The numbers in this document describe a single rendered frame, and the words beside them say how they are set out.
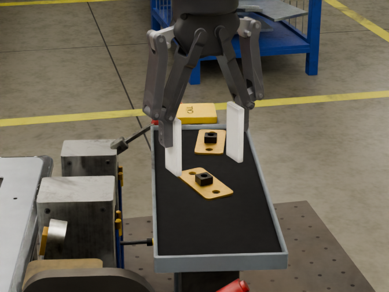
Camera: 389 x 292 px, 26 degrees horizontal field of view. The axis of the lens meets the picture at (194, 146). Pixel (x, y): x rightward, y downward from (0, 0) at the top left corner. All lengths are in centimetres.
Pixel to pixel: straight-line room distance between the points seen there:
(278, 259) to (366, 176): 301
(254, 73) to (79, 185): 30
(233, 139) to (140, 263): 78
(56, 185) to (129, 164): 278
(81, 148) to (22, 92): 356
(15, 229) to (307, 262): 71
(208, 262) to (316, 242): 100
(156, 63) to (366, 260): 235
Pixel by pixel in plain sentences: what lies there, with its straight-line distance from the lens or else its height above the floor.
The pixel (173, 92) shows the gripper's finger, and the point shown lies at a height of 129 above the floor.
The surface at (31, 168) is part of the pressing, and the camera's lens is 149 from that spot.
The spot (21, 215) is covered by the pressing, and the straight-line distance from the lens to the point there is 133.
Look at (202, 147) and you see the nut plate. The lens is 113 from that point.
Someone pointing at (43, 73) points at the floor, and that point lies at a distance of 527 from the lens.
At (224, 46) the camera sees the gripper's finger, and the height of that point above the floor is 134.
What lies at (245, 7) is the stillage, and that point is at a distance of 507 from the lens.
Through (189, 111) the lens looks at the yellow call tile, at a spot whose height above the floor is 116.
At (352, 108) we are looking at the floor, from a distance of 469.
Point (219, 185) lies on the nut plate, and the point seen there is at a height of 116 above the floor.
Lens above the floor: 160
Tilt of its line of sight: 23 degrees down
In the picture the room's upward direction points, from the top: straight up
